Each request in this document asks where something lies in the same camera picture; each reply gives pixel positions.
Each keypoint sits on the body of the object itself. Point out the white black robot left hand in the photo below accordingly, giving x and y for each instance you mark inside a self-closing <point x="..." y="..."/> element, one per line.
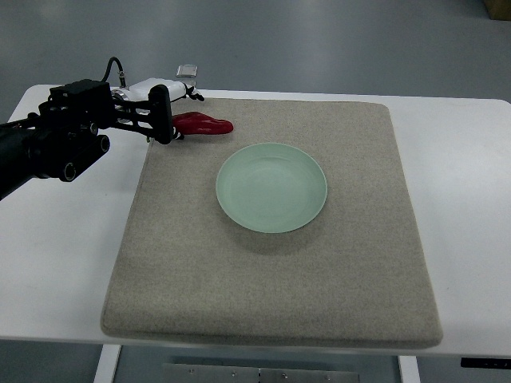
<point x="146" y="107"/>

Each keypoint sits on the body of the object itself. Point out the red chili pepper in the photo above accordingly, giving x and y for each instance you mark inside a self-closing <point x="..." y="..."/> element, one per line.
<point x="196" y="123"/>

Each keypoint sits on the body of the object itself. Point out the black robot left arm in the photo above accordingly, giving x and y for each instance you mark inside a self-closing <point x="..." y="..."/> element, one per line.
<point x="64" y="138"/>

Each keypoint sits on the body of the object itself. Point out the light green plate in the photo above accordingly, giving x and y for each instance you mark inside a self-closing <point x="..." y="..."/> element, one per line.
<point x="271" y="188"/>

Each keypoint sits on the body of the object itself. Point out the clear floor socket cover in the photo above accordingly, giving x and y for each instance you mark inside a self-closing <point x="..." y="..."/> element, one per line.
<point x="187" y="71"/>

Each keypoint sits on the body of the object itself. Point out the beige felt mat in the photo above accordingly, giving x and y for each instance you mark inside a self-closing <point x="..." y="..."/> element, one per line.
<point x="355" y="276"/>

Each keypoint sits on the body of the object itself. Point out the white table leg left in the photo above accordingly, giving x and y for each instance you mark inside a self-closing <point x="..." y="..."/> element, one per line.
<point x="107" y="364"/>

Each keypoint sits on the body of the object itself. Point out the white table leg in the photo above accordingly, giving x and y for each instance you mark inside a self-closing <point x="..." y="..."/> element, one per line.
<point x="107" y="364"/>
<point x="408" y="368"/>

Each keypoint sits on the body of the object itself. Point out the cardboard box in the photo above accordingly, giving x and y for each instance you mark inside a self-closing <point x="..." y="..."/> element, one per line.
<point x="499" y="9"/>

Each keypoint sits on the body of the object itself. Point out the white table leg right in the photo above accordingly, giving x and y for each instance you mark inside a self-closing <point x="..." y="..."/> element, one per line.
<point x="408" y="368"/>

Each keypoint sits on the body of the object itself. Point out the black table control panel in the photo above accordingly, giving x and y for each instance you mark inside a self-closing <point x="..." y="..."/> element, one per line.
<point x="485" y="363"/>

